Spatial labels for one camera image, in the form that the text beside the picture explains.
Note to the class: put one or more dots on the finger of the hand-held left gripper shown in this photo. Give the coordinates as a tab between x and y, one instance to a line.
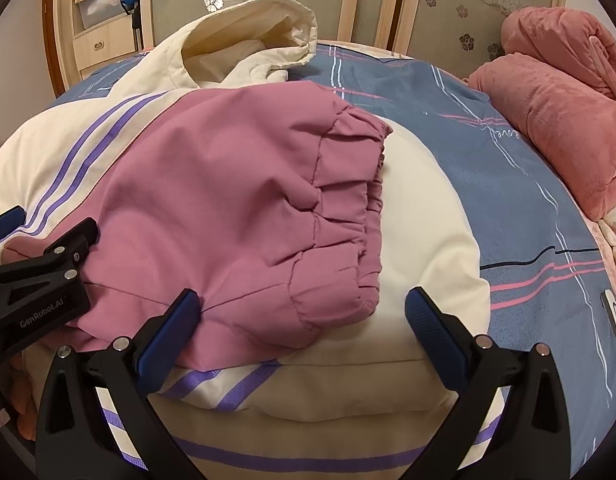
70	245
5	225

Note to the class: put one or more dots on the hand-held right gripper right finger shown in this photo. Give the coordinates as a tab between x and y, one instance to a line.
433	330

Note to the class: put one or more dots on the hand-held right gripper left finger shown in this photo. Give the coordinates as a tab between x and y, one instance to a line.
170	330

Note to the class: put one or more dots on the white and pink jacket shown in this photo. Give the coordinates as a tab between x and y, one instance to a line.
212	210

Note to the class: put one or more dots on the person's left hand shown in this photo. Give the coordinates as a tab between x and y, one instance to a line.
22	400

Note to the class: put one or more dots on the blue patterned bed sheet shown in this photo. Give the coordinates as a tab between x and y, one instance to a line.
488	185

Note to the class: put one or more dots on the small white and black device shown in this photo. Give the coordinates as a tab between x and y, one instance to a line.
613	312

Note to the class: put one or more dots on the wooden drawer cabinet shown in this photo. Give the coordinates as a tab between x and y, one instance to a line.
95	50

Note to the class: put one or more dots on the floral mattress cover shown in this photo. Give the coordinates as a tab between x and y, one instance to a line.
615	245

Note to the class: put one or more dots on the white storage box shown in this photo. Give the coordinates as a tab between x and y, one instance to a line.
102	10

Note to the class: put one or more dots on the pink rolled blanket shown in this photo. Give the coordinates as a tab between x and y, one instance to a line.
553	100

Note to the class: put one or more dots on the frosted glass wardrobe doors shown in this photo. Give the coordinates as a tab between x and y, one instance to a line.
378	5

